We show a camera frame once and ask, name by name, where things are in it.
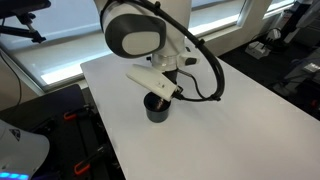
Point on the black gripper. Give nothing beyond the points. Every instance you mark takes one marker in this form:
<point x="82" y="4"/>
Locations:
<point x="171" y="75"/>

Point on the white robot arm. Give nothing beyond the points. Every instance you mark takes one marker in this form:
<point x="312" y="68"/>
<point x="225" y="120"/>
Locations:
<point x="132" y="31"/>

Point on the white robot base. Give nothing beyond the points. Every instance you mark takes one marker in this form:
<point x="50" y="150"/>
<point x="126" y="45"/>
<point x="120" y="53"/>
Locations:
<point x="21" y="153"/>

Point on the dark teal ceramic mug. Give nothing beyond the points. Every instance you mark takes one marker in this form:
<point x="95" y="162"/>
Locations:
<point x="157" y="109"/>

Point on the black orange clamp far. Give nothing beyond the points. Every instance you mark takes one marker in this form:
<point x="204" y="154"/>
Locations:
<point x="73" y="114"/>

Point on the black orange clamp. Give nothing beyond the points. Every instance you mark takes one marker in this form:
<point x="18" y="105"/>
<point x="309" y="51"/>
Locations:
<point x="84" y="165"/>
<point x="73" y="114"/>

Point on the black orange clamp near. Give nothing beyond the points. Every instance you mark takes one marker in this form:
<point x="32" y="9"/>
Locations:
<point x="84" y="165"/>

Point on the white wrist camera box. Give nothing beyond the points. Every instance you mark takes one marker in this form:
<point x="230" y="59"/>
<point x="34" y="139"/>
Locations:
<point x="152" y="80"/>

